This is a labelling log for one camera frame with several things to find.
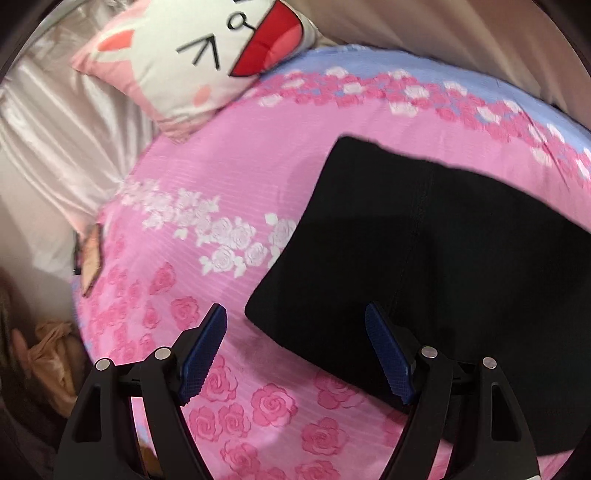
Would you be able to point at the cartoon face pillow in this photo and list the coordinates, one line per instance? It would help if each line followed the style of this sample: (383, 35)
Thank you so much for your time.
(184, 69)

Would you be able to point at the shiny satin curtain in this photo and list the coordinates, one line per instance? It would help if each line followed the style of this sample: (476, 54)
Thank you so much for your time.
(46, 138)

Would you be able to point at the black pants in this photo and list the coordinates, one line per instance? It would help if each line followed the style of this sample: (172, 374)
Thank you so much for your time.
(415, 254)

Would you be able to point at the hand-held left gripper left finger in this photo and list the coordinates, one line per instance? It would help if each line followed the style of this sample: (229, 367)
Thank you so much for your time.
(203, 355)

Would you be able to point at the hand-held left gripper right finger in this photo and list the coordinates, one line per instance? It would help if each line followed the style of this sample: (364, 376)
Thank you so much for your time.
(388, 355)

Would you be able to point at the tan bag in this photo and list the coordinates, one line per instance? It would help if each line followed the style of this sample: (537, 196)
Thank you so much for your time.
(51, 360)

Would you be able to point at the pink floral bed sheet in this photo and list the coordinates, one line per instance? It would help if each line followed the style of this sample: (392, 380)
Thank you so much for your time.
(207, 184)

